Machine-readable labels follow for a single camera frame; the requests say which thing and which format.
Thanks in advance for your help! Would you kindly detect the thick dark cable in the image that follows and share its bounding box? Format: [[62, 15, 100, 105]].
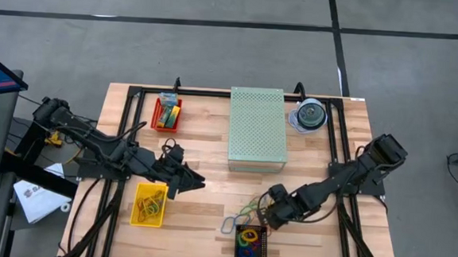
[[65, 175, 104, 257]]

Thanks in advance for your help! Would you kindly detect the yellow green crayon box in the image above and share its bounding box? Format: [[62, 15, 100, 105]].
[[156, 104, 174, 130], [165, 104, 183, 130]]

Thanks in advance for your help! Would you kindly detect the clear disc spindle case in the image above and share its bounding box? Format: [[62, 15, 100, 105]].
[[287, 95, 330, 136]]

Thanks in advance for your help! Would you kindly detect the small green card box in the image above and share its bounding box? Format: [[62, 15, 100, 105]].
[[158, 92, 180, 109]]

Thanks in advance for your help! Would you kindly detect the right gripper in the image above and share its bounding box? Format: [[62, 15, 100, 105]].
[[254, 181, 305, 232]]

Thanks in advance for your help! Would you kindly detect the white paper sheet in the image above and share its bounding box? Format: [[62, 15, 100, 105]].
[[10, 161, 76, 228]]

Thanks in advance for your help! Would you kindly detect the yellow cable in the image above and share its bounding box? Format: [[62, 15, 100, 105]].
[[43, 128, 82, 165]]

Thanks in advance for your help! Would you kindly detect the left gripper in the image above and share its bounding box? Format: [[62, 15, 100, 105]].
[[140, 136, 209, 203]]

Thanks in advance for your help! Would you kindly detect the yellow coil wristband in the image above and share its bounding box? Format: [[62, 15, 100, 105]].
[[240, 228, 260, 245]]

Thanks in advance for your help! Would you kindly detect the black box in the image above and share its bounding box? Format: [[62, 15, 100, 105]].
[[6, 117, 51, 166]]

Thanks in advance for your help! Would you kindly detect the green coil wristband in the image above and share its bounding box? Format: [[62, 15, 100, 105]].
[[235, 232, 250, 248]]

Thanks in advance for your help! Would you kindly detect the black metal table frame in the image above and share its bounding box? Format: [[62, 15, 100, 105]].
[[60, 79, 413, 257]]

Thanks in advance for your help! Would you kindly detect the yellow plastic basket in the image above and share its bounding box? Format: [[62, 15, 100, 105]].
[[128, 181, 170, 229]]

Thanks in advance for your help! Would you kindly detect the red plastic basket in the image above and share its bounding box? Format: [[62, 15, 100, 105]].
[[150, 95, 183, 134]]

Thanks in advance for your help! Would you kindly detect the mint green perforated metal shelf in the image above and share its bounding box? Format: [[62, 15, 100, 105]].
[[225, 85, 293, 176]]

